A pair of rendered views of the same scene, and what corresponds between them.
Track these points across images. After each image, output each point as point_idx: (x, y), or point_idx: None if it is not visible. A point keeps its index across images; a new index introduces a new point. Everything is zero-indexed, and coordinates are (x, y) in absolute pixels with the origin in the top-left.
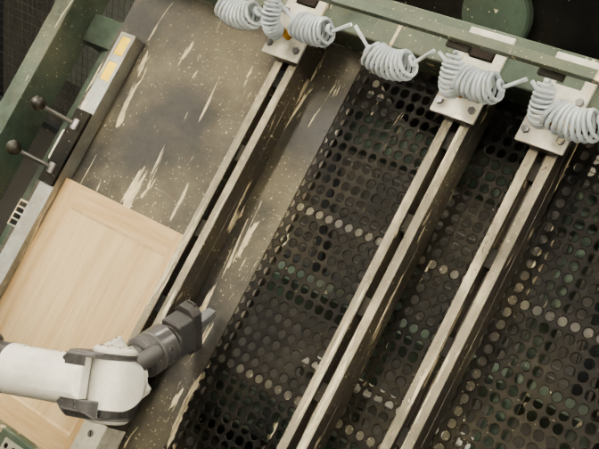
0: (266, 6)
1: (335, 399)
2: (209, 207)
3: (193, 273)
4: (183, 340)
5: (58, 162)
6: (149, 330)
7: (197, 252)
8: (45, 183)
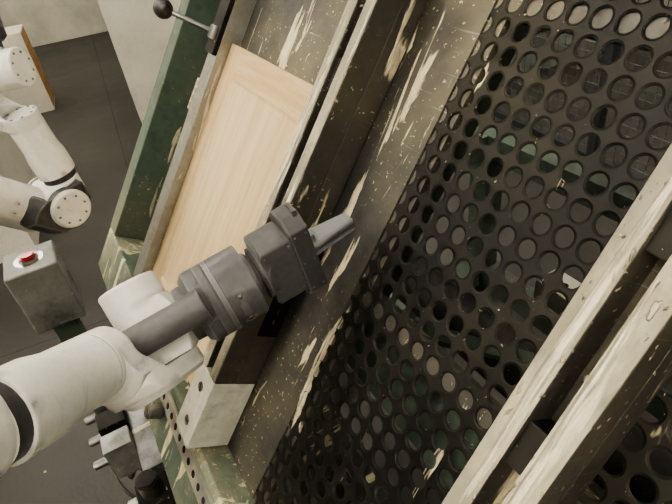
0: None
1: (564, 479)
2: (349, 34)
3: (325, 154)
4: (276, 276)
5: (219, 23)
6: (207, 260)
7: (325, 116)
8: (211, 54)
